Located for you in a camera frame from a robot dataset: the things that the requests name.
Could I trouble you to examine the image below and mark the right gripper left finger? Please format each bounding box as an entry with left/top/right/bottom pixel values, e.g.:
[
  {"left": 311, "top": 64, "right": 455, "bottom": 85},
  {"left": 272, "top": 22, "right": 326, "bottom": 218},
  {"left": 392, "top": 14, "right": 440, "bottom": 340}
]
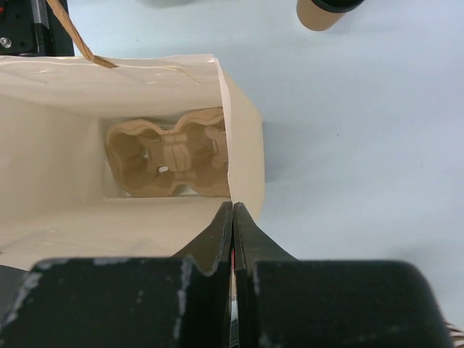
[{"left": 1, "top": 202, "right": 233, "bottom": 347}]

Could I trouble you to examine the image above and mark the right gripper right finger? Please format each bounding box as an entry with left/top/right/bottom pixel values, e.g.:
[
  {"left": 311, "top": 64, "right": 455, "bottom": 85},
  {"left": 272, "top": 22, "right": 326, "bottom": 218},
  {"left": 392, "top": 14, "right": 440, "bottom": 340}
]
[{"left": 233, "top": 203, "right": 455, "bottom": 348}]

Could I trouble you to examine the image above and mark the single brown pulp cup carrier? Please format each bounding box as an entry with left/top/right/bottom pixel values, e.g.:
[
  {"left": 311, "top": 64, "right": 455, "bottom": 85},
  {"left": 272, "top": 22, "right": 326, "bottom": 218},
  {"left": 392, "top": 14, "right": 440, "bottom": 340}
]
[{"left": 105, "top": 107, "right": 231, "bottom": 197}]

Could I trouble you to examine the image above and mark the brown paper bag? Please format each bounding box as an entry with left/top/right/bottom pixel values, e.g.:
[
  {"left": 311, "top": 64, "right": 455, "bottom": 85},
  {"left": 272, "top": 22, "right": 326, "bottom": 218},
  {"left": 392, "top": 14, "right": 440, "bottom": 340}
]
[{"left": 1, "top": 1, "right": 265, "bottom": 270}]

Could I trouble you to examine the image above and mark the single paper cup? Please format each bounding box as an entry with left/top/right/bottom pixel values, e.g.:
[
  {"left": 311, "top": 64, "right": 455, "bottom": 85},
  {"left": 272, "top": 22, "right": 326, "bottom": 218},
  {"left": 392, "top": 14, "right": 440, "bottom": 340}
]
[{"left": 297, "top": 0, "right": 344, "bottom": 31}]

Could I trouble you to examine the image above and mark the black cup lid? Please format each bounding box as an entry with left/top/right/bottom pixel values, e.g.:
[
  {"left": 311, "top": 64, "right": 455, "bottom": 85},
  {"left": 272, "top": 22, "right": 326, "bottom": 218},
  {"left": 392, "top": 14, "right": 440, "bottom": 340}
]
[{"left": 312, "top": 0, "right": 364, "bottom": 13}]

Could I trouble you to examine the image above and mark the stack of paper cups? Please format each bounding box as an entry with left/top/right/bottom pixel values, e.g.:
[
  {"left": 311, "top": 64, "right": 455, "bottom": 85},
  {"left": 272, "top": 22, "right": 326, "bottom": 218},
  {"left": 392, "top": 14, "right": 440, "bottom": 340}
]
[{"left": 446, "top": 322, "right": 464, "bottom": 347}]

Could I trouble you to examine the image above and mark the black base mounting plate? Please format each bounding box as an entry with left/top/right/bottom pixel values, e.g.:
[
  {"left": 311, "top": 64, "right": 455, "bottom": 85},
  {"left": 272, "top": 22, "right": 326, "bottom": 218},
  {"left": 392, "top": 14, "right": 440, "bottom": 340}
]
[{"left": 0, "top": 0, "right": 75, "bottom": 57}]

